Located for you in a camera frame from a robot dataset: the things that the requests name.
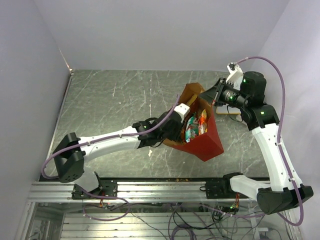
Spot orange snack packet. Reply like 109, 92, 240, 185
197, 109, 208, 136

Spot red brown paper bag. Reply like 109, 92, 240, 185
163, 82, 224, 162

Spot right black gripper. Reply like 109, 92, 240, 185
198, 77, 249, 110

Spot white notepad board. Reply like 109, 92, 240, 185
215, 105, 241, 115

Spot loose wires under table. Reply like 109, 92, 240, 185
82, 194, 276, 240

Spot Doritos chip bag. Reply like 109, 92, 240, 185
186, 94, 198, 107

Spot teal snack packet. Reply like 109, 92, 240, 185
185, 115, 199, 143

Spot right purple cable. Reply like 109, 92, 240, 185
233, 56, 305, 227

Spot purple cable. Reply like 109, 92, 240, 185
233, 56, 305, 227
41, 93, 181, 180

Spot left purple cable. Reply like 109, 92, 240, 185
41, 93, 181, 180

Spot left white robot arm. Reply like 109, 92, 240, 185
53, 115, 184, 199

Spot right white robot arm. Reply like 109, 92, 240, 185
199, 71, 314, 215

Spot aluminium rail frame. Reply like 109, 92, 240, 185
27, 178, 296, 240

